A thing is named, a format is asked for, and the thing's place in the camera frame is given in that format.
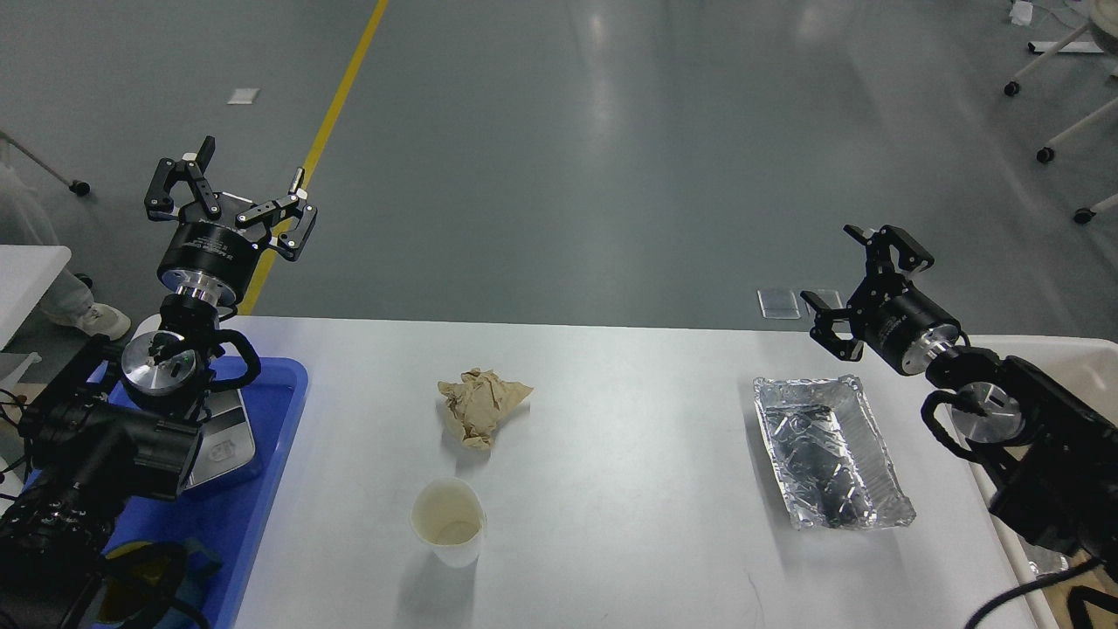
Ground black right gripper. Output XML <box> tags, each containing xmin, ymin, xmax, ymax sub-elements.
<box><xmin>800</xmin><ymin>225</ymin><xmax>961</xmax><ymax>377</ymax></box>

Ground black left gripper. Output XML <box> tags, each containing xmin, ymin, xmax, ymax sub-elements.
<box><xmin>144</xmin><ymin>135</ymin><xmax>318</xmax><ymax>307</ymax></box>

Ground aluminium foil tray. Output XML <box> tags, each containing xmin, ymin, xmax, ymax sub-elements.
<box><xmin>752</xmin><ymin>375</ymin><xmax>917</xmax><ymax>532</ymax></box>

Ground stainless steel rectangular tin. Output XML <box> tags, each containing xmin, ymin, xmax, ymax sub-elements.
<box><xmin>181</xmin><ymin>390</ymin><xmax>263</xmax><ymax>498</ymax></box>

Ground brown paper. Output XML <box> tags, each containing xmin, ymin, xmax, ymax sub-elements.
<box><xmin>437</xmin><ymin>368</ymin><xmax>534</xmax><ymax>451</ymax></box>

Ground white paper cup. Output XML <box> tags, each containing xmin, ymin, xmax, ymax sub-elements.
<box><xmin>409</xmin><ymin>477</ymin><xmax>487</xmax><ymax>569</ymax></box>

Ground dark teal mug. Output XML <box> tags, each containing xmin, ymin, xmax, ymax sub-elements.
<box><xmin>95</xmin><ymin>539</ymin><xmax>224</xmax><ymax>628</ymax></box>

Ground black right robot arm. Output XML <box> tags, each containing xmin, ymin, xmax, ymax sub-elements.
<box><xmin>802</xmin><ymin>225</ymin><xmax>1117</xmax><ymax>628</ymax></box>

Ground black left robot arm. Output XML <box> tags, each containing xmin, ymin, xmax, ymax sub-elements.
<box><xmin>3</xmin><ymin>136</ymin><xmax>318</xmax><ymax>628</ymax></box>

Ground clear floor plate right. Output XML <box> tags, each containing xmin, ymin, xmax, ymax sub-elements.
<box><xmin>814</xmin><ymin>289</ymin><xmax>846</xmax><ymax>309</ymax></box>

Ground clear floor plate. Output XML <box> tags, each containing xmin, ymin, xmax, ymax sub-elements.
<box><xmin>814</xmin><ymin>289</ymin><xmax>846</xmax><ymax>309</ymax></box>
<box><xmin>757</xmin><ymin>289</ymin><xmax>802</xmax><ymax>320</ymax></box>

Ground clear floor plate left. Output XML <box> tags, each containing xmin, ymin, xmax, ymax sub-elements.
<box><xmin>757</xmin><ymin>289</ymin><xmax>802</xmax><ymax>320</ymax></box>

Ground grey wheeled stand leg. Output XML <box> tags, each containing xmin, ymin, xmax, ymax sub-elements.
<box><xmin>1</xmin><ymin>128</ymin><xmax>92</xmax><ymax>197</ymax></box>

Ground white sneaker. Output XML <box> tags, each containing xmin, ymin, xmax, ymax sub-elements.
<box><xmin>40</xmin><ymin>302</ymin><xmax>132</xmax><ymax>340</ymax></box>

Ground white wheeled stand legs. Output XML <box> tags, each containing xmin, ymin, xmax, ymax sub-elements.
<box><xmin>1002</xmin><ymin>0</ymin><xmax>1118</xmax><ymax>225</ymax></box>

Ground white side table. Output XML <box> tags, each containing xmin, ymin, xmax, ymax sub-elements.
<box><xmin>1</xmin><ymin>245</ymin><xmax>72</xmax><ymax>347</ymax></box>

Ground blue plastic tray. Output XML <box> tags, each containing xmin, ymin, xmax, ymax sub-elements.
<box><xmin>105</xmin><ymin>358</ymin><xmax>310</xmax><ymax>628</ymax></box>

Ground white plastic bin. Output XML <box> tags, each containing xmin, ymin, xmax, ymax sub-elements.
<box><xmin>948</xmin><ymin>337</ymin><xmax>1115</xmax><ymax>628</ymax></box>

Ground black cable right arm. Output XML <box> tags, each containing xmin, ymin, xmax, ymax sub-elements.
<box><xmin>965</xmin><ymin>559</ymin><xmax>1106</xmax><ymax>629</ymax></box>

